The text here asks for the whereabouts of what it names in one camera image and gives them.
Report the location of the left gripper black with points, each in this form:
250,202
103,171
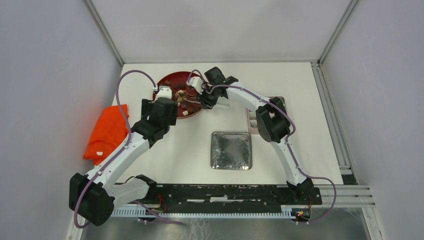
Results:
146,107

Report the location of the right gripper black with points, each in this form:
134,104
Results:
206,104

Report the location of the metal serving tongs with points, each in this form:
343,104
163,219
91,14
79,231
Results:
184,97

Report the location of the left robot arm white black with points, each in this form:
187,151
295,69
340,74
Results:
96,194

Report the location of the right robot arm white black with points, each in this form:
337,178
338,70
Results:
230,88

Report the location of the pink divided chocolate box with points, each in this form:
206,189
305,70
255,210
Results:
253,121

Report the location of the round red plate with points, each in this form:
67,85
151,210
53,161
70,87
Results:
177,82

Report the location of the square metal tray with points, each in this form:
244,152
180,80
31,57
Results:
231,150

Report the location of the orange cloth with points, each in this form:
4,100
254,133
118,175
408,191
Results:
108,133

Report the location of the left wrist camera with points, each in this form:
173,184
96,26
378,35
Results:
163,92

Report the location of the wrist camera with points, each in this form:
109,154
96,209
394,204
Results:
163,92
196,83

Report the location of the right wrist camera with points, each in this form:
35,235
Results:
196,83

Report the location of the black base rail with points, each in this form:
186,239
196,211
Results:
228,199

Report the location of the white toothed cable strip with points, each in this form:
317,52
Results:
137,211

